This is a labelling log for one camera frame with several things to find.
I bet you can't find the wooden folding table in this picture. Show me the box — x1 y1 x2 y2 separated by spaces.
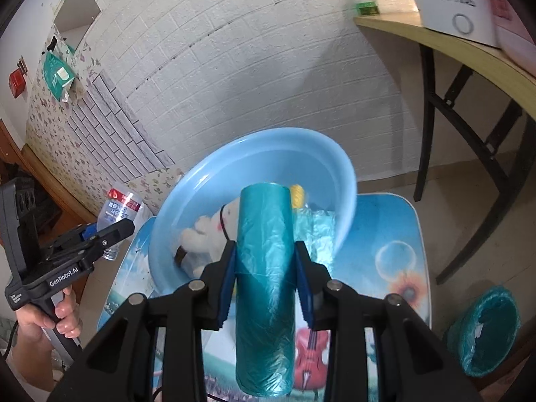
354 12 536 286

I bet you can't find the pink rice cooker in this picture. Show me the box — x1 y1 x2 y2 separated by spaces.
487 0 536 74

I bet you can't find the green hanging packet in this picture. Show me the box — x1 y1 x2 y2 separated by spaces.
43 52 77 98

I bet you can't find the light blue plastic basin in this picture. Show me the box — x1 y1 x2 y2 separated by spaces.
149 128 358 298

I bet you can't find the teal trash bin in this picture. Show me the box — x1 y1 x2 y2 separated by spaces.
445 285 523 378

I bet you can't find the person's left hand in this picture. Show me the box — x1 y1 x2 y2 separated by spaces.
16 288 83 339

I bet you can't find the printed scenery desktop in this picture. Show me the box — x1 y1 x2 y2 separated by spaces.
97 193 432 402

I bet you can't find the red wall box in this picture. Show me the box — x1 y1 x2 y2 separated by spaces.
9 70 28 99

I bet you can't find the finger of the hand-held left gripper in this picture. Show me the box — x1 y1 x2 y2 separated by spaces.
52 218 136 261
59 223 101 247

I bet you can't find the white plush toy yellow mesh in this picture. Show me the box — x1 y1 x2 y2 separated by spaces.
174 184 309 274

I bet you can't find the teal trash bag roll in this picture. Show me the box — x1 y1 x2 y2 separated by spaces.
233 183 336 398

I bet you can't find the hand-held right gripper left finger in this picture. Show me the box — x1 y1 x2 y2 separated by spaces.
46 241 239 402

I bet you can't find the clear plastic bottle red label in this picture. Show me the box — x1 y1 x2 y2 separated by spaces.
97 188 144 261

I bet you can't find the person's left forearm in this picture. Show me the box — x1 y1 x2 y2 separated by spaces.
7 322 63 392

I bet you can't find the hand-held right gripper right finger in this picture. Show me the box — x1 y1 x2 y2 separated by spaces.
293 241 482 402

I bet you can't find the white appliance carton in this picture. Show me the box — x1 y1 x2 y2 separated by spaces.
407 0 502 48

